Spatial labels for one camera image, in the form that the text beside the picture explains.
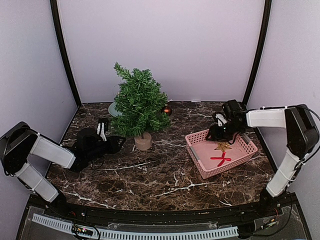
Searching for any pale green plate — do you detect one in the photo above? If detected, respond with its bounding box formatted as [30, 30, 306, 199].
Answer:
[108, 101, 122, 117]

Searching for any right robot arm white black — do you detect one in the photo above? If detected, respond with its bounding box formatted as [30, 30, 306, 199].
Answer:
[206, 99, 320, 198]

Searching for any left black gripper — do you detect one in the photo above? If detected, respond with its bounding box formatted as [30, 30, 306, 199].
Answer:
[85, 135, 126, 162]

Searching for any small green christmas tree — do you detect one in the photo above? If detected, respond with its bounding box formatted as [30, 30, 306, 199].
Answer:
[111, 62, 171, 151]

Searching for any red ribbon bow ornament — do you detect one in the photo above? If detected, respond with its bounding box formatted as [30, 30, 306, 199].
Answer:
[210, 152, 232, 167]

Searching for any left black frame post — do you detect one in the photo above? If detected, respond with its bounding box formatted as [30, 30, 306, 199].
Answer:
[49, 0, 82, 108]

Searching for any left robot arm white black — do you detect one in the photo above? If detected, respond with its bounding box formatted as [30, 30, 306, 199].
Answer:
[0, 118, 126, 218]

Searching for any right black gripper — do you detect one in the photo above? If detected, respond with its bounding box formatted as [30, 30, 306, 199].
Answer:
[206, 120, 243, 142]

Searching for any brown ball ornament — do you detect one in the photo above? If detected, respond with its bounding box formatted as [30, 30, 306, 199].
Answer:
[161, 105, 173, 116]

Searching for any white slotted cable duct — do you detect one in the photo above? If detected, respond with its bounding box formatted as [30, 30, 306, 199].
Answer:
[31, 213, 239, 240]

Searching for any black frame post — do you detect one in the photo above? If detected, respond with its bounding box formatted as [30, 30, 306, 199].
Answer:
[49, 0, 82, 108]
[242, 0, 272, 105]

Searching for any gold star ornament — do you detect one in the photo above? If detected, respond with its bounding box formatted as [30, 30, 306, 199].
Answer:
[215, 142, 232, 152]

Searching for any black front rail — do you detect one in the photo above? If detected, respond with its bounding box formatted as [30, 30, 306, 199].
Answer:
[29, 193, 286, 228]

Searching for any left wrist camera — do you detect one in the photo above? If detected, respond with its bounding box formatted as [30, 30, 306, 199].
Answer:
[97, 118, 109, 142]

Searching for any right black frame post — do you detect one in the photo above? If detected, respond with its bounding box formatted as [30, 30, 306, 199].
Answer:
[242, 0, 272, 105]

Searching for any pink plastic basket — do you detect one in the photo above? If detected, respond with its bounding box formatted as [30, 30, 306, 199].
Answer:
[185, 129, 258, 179]

